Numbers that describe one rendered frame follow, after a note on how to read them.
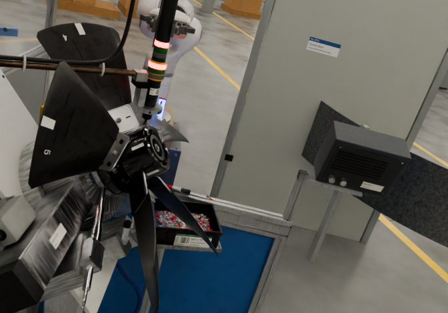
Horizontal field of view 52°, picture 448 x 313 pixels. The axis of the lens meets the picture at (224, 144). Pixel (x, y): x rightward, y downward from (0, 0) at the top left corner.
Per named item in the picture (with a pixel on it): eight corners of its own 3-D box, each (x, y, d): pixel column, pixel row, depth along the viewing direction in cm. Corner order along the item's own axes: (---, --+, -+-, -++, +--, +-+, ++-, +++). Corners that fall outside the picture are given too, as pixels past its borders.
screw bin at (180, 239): (150, 245, 142) (155, 227, 139) (147, 214, 156) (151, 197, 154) (217, 251, 148) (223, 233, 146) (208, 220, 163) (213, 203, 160)
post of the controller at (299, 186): (283, 219, 167) (300, 173, 159) (282, 215, 170) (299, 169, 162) (291, 221, 167) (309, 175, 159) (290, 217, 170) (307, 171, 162)
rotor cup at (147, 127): (121, 205, 107) (171, 185, 105) (88, 153, 102) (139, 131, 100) (134, 177, 121) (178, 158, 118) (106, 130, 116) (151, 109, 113)
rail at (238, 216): (41, 181, 163) (44, 161, 160) (46, 176, 167) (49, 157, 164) (286, 241, 170) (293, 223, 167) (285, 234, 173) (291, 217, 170)
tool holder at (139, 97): (133, 115, 110) (141, 75, 106) (122, 103, 115) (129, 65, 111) (167, 115, 115) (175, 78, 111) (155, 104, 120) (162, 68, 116)
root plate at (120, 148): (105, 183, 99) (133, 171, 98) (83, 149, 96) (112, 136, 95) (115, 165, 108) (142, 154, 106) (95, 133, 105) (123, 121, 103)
